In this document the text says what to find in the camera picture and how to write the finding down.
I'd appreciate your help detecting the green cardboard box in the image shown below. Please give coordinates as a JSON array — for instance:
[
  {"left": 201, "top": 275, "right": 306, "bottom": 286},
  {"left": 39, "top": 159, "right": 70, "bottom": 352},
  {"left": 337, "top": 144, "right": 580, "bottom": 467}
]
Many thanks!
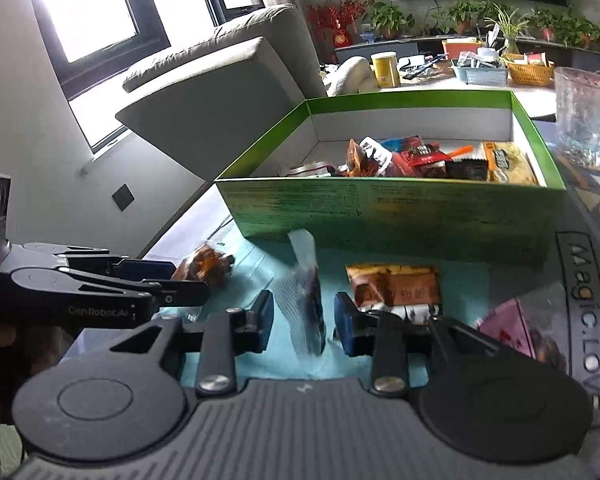
[{"left": 214, "top": 89, "right": 568, "bottom": 267}]

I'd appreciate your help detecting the white printed small packet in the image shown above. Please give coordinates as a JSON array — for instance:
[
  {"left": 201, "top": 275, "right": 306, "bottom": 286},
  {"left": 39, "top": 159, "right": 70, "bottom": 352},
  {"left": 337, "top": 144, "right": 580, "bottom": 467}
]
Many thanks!
[{"left": 375, "top": 302, "right": 443, "bottom": 328}]

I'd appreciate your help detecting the black snack packet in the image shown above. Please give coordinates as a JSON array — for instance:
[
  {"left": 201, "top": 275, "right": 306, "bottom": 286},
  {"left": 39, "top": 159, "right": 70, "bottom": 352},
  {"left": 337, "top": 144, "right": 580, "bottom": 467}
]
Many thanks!
[{"left": 445, "top": 157, "right": 488, "bottom": 181}]

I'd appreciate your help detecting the teal printed table mat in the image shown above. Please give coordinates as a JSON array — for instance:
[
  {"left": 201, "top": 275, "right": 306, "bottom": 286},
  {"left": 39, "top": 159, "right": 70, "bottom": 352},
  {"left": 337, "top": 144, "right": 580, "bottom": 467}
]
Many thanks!
[{"left": 62, "top": 110, "right": 600, "bottom": 431}]

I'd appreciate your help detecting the white red snack packet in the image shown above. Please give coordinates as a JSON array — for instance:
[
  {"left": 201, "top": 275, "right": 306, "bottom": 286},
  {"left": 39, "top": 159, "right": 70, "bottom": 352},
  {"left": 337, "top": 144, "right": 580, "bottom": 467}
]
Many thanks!
[{"left": 279, "top": 160, "right": 348, "bottom": 178}]

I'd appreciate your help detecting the red flower plant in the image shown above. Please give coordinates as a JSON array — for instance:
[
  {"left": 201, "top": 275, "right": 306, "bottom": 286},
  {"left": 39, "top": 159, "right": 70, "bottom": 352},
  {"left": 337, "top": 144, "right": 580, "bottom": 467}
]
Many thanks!
[{"left": 306, "top": 0, "right": 368, "bottom": 51}]

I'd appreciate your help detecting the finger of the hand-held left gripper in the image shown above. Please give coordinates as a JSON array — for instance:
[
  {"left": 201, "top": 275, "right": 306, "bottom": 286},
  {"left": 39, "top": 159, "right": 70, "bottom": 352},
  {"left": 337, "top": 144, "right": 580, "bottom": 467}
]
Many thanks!
[
  {"left": 130, "top": 281, "right": 212, "bottom": 307},
  {"left": 62, "top": 245, "right": 177, "bottom": 282}
]

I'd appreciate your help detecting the black wall socket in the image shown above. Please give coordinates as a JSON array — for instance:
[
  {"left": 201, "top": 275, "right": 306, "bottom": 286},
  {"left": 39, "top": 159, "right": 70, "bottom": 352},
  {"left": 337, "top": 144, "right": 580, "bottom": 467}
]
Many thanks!
[{"left": 112, "top": 183, "right": 136, "bottom": 212}]

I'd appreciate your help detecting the tan brown snack packet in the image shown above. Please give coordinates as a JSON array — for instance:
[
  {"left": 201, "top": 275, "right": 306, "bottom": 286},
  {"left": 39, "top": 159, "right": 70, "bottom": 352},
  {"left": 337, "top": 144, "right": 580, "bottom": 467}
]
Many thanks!
[{"left": 345, "top": 262, "right": 443, "bottom": 309}]

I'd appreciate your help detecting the wicker basket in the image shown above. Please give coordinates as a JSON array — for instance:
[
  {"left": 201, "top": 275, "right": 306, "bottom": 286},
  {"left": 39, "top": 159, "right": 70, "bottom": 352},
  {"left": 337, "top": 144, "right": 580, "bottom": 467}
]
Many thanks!
[{"left": 505, "top": 52, "right": 556, "bottom": 87}]

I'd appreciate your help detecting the grey armchair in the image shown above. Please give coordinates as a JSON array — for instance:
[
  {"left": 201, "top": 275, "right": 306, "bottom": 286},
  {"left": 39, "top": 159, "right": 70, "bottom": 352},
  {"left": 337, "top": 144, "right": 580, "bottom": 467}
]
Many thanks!
[{"left": 115, "top": 3, "right": 376, "bottom": 182}]

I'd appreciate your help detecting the clear glass mug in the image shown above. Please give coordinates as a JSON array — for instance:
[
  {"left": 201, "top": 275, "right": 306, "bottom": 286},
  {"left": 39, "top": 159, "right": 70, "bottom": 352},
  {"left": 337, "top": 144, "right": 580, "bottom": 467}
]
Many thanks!
[{"left": 552, "top": 66, "right": 600, "bottom": 168}]

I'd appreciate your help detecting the orange tissue box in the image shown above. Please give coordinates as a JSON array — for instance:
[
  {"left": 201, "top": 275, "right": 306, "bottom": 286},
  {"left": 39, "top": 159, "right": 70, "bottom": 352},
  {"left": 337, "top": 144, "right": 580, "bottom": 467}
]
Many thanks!
[{"left": 441, "top": 39, "right": 483, "bottom": 61}]

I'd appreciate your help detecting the row of green potted plants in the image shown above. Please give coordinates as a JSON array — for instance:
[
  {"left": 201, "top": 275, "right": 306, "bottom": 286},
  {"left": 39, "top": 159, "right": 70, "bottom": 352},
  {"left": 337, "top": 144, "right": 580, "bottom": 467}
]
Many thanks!
[{"left": 530, "top": 7, "right": 600, "bottom": 53}]

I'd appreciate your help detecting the clear packet of brown snacks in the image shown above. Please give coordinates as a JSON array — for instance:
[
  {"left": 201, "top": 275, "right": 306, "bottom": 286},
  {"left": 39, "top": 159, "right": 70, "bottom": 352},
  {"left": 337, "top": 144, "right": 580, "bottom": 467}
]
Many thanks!
[{"left": 171, "top": 241, "right": 237, "bottom": 289}]

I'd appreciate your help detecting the spider plant in vase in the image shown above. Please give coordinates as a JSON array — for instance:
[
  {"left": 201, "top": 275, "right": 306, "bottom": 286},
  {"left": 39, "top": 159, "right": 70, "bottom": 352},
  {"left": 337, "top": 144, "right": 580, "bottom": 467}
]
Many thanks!
[{"left": 485, "top": 5, "right": 531, "bottom": 56}]

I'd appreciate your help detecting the large orange cake packet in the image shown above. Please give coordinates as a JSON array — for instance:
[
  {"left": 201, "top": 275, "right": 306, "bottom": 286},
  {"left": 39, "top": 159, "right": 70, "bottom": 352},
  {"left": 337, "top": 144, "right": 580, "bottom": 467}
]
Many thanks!
[{"left": 481, "top": 141, "right": 540, "bottom": 186}]

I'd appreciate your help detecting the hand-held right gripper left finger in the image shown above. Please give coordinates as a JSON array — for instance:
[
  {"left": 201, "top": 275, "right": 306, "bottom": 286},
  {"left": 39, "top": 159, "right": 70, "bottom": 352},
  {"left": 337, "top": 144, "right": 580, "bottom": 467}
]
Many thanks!
[{"left": 108, "top": 289, "right": 276, "bottom": 396}]

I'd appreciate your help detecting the clear wrapped dark snack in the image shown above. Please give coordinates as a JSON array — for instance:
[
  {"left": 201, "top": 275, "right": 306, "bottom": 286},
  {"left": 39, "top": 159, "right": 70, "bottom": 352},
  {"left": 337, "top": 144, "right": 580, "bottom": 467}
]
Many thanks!
[{"left": 530, "top": 332, "right": 568, "bottom": 373}]

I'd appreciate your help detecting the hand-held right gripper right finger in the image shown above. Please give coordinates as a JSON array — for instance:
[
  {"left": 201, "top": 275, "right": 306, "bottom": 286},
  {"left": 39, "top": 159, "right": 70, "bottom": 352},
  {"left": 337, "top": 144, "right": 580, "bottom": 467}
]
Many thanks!
[{"left": 332, "top": 291, "right": 503, "bottom": 396}]

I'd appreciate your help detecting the green potted plant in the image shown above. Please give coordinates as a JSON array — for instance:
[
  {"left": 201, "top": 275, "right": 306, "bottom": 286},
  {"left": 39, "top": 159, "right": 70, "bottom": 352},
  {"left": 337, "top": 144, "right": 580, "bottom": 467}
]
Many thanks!
[
  {"left": 445, "top": 0, "right": 501, "bottom": 36},
  {"left": 367, "top": 2, "right": 415, "bottom": 40}
]

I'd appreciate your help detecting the orange peanut packet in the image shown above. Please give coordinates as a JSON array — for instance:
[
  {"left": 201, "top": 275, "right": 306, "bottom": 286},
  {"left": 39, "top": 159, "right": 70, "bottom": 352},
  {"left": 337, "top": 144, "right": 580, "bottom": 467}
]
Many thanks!
[{"left": 346, "top": 138, "right": 383, "bottom": 177}]

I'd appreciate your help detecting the clear packet of dark snack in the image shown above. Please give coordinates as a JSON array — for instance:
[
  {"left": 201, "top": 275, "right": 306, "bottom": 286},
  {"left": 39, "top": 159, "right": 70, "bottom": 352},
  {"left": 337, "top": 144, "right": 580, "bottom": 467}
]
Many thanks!
[{"left": 272, "top": 229, "right": 329, "bottom": 359}]

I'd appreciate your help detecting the round white table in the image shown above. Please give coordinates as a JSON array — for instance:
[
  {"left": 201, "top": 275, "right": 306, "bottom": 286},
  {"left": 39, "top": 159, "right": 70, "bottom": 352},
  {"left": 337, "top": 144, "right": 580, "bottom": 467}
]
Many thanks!
[{"left": 330, "top": 57, "right": 561, "bottom": 118}]

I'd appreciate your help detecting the yellow can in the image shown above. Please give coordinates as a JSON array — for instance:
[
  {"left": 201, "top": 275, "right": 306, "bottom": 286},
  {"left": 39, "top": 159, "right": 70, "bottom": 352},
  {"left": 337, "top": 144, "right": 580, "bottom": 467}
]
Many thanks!
[{"left": 371, "top": 51, "right": 402, "bottom": 89}]

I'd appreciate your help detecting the pink snack packet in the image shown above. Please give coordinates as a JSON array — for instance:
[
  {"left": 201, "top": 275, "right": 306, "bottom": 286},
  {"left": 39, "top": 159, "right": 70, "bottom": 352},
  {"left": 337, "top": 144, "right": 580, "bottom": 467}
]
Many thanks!
[{"left": 476, "top": 297, "right": 537, "bottom": 361}]

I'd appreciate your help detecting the silver white snack packet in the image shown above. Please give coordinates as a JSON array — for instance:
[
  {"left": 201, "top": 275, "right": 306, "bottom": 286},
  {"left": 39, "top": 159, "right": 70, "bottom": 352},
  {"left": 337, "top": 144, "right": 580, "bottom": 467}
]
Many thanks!
[{"left": 360, "top": 137, "right": 396, "bottom": 166}]

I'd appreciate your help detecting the blue-grey plastic tray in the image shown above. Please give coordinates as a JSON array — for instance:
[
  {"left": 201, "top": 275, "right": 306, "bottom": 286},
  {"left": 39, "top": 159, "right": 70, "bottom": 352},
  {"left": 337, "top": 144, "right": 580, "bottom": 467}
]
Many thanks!
[{"left": 450, "top": 57, "right": 509, "bottom": 86}]

